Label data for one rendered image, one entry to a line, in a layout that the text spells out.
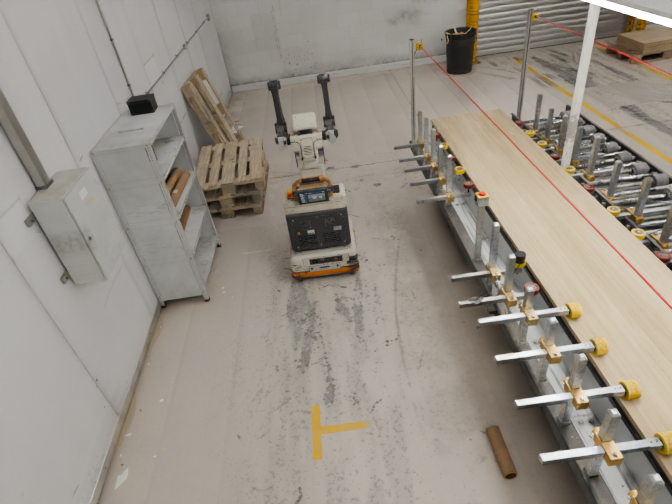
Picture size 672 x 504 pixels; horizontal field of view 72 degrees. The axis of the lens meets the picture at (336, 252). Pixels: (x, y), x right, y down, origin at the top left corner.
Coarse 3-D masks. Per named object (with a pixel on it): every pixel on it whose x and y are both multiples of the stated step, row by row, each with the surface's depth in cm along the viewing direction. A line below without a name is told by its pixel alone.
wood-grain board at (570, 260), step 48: (480, 144) 417; (528, 144) 406; (528, 192) 344; (576, 192) 337; (528, 240) 299; (576, 240) 293; (624, 240) 288; (576, 288) 260; (624, 288) 255; (576, 336) 234; (624, 336) 230
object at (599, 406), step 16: (464, 176) 392; (528, 272) 286; (544, 304) 269; (544, 320) 273; (560, 320) 252; (560, 336) 255; (592, 368) 225; (592, 384) 227; (592, 400) 230; (608, 400) 215; (624, 416) 204; (624, 432) 205; (640, 464) 197; (656, 464) 186; (640, 480) 198
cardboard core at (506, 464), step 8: (488, 432) 288; (496, 432) 285; (496, 440) 281; (496, 448) 278; (504, 448) 276; (496, 456) 277; (504, 456) 272; (504, 464) 269; (512, 464) 269; (504, 472) 267; (512, 472) 265
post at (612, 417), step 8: (616, 408) 175; (608, 416) 175; (616, 416) 172; (608, 424) 176; (616, 424) 175; (600, 432) 182; (608, 432) 178; (608, 440) 182; (592, 464) 193; (600, 464) 192; (592, 472) 196
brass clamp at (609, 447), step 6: (594, 432) 186; (594, 438) 186; (600, 438) 183; (600, 444) 182; (606, 444) 181; (612, 444) 181; (606, 450) 179; (612, 450) 179; (618, 450) 178; (606, 456) 179; (612, 456) 177; (618, 456) 177; (606, 462) 180; (612, 462) 177; (618, 462) 178
